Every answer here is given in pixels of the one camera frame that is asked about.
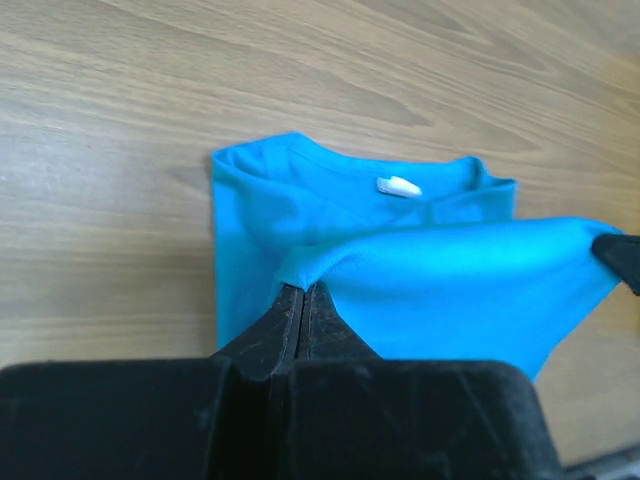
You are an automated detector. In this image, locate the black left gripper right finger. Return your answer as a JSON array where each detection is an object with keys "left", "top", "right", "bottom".
[{"left": 287, "top": 284, "right": 563, "bottom": 479}]

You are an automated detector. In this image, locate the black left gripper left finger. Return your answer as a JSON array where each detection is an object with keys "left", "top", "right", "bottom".
[{"left": 1, "top": 286, "right": 304, "bottom": 479}]

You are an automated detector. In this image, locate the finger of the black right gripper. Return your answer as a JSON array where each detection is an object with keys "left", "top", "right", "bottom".
[{"left": 591, "top": 234, "right": 640, "bottom": 296}]

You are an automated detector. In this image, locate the turquoise t shirt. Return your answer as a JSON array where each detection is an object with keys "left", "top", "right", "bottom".
[{"left": 212, "top": 133, "right": 619, "bottom": 377}]

